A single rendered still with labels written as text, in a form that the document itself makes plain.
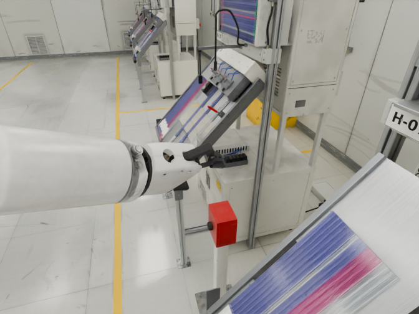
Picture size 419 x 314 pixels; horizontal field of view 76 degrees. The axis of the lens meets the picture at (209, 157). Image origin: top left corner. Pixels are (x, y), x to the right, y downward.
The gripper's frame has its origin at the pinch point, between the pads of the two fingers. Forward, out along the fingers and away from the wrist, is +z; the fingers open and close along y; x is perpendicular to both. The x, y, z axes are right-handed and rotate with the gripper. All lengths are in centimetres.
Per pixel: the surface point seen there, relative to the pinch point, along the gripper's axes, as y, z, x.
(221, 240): 45, 62, 11
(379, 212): -18.4, 38.4, 20.2
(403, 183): -26, 40, 16
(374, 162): -23.0, 43.5, 8.5
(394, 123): -32, 41, 2
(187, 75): 157, 298, -260
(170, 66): 162, 267, -272
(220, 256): 57, 72, 17
